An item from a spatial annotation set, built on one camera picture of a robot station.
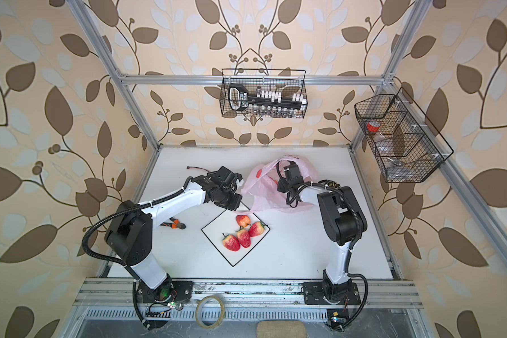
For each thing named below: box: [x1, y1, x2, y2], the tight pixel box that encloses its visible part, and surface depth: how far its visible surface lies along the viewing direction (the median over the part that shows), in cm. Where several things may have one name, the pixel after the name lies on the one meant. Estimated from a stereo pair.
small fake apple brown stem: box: [235, 214, 251, 228], surface depth 90 cm
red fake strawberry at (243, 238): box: [236, 228, 251, 248], surface depth 85 cm
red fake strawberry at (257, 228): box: [247, 221, 266, 237], surface depth 87 cm
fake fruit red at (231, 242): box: [221, 233, 241, 252], surface depth 84 cm
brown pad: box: [256, 319, 308, 338], surface depth 67 cm
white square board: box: [201, 201, 244, 267], surface depth 91 cm
